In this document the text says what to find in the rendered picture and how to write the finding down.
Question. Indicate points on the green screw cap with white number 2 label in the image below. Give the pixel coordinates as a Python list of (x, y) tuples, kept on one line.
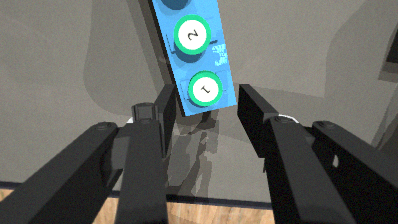
[(192, 34)]

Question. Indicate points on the dark grey table edge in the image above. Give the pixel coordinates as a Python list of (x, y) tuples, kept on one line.
[(181, 199)]

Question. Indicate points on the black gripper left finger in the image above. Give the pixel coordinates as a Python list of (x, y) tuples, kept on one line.
[(73, 186)]

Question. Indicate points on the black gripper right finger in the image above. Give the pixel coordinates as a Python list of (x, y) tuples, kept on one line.
[(300, 190)]

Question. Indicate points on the dark green screw cap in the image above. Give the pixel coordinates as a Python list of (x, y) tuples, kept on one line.
[(205, 88)]

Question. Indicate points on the blue tube rack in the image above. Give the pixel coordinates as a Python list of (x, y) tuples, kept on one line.
[(213, 58)]

